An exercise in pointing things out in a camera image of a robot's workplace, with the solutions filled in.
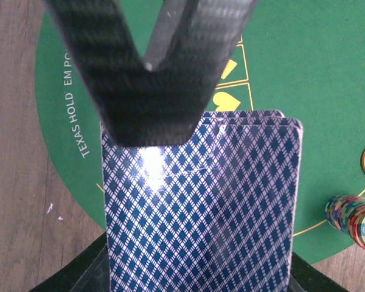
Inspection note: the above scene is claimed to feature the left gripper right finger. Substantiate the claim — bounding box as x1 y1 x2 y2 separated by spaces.
288 252 348 292

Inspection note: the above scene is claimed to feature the carbon finger of the right gripper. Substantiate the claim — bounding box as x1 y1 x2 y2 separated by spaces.
46 1 256 147

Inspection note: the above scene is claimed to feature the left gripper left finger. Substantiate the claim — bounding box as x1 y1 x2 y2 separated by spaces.
32 233 110 292

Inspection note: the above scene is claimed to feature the stack of poker chips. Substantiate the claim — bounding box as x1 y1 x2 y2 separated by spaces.
324 195 365 249

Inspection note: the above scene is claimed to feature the blue playing card deck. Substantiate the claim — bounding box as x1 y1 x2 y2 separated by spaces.
100 111 303 291

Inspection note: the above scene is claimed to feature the round green poker mat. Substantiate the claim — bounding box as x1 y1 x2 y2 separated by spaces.
35 1 365 263

